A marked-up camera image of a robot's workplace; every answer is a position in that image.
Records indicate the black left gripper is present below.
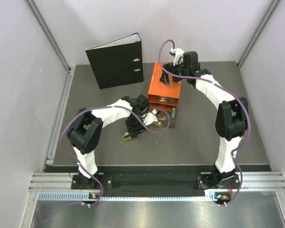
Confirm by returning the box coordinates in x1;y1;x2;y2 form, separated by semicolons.
125;114;148;138

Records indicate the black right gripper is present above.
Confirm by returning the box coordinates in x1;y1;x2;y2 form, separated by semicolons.
160;59;189;86

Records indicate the orange plastic box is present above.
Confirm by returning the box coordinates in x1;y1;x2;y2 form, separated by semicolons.
147;62;181;111

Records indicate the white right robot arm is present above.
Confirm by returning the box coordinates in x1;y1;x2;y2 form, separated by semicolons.
160;47;249;189

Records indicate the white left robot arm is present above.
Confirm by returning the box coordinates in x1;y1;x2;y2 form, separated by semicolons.
66;95;158;189

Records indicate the upper clear drawer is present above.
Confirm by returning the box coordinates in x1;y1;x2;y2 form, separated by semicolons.
148;95;179;105

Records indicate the black lever arch binder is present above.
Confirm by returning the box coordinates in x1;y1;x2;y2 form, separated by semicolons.
85;33;144;89

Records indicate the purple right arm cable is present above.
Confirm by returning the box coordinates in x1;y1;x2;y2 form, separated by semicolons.
158;39;252;207

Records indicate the slotted cable duct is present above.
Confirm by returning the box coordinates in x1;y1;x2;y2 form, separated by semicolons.
38;190;217;202

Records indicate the aluminium frame rail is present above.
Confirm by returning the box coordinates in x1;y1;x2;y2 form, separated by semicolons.
28;171;285;191

